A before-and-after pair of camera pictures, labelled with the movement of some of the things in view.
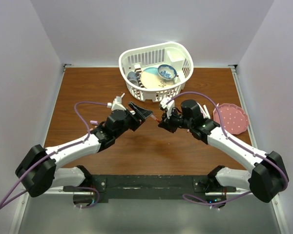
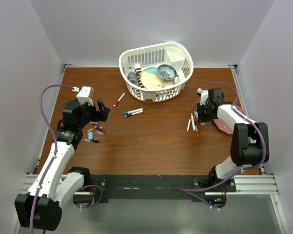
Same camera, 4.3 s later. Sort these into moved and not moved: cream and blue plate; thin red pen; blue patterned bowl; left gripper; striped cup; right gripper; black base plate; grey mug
Moved: left gripper; right gripper; thin red pen
Not moved: blue patterned bowl; cream and blue plate; black base plate; striped cup; grey mug
